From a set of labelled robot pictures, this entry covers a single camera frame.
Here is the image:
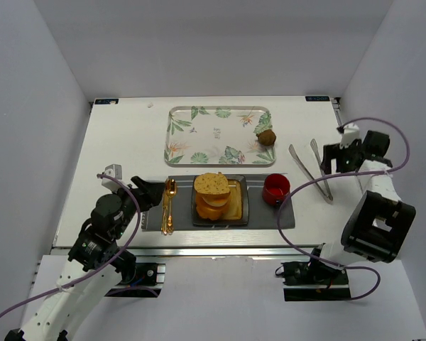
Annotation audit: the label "stainless steel serving tongs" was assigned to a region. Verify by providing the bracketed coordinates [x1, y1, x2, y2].
[288, 139, 334, 205]

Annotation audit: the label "brown bread slice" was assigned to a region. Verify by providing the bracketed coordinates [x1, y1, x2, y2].
[194, 173, 230, 195]

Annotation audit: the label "orange glazed bagel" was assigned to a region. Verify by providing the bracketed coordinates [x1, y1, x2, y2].
[200, 193, 230, 207]

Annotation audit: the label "orange round sponge cake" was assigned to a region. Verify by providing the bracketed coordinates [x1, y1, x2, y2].
[195, 195, 230, 220]

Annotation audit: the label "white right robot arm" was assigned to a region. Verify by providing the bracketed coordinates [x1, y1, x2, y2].
[307, 124, 416, 273]

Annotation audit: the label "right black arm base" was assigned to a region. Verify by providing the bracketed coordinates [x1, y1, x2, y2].
[275, 261, 351, 302]

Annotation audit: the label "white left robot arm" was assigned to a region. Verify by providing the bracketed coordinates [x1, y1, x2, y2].
[5, 173, 165, 340]

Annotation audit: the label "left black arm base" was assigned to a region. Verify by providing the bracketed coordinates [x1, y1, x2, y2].
[106, 263, 166, 298]

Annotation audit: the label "gold spoon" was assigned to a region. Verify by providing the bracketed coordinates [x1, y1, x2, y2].
[167, 178, 178, 234]

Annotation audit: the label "gold knife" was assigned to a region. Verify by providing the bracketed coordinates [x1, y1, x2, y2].
[161, 178, 173, 235]

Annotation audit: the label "dark brown chocolate pastry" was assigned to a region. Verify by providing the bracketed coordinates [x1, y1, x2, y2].
[256, 129, 276, 146]

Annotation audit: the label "red enamel mug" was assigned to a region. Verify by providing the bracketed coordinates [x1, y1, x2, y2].
[262, 173, 290, 207]

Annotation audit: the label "floral white serving tray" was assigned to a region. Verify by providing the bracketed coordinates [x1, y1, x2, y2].
[164, 106, 276, 167]

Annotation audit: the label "brown square ceramic plate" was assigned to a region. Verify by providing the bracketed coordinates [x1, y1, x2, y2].
[191, 174, 249, 228]

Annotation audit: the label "grey striped placemat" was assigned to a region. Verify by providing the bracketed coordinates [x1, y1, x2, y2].
[141, 175, 296, 232]

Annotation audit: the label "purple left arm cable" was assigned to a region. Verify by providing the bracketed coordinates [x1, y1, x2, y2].
[0, 173, 141, 335]

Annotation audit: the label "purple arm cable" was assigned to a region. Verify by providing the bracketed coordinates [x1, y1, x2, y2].
[276, 117, 412, 300]
[0, 173, 141, 335]

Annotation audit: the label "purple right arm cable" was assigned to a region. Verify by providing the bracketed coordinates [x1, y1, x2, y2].
[276, 117, 412, 300]

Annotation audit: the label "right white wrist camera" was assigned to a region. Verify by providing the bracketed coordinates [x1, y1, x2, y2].
[337, 123, 360, 148]

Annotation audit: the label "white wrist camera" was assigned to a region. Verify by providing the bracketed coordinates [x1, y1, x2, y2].
[337, 123, 360, 148]
[97, 164, 122, 193]

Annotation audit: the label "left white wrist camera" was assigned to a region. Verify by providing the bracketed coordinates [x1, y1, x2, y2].
[97, 164, 122, 193]

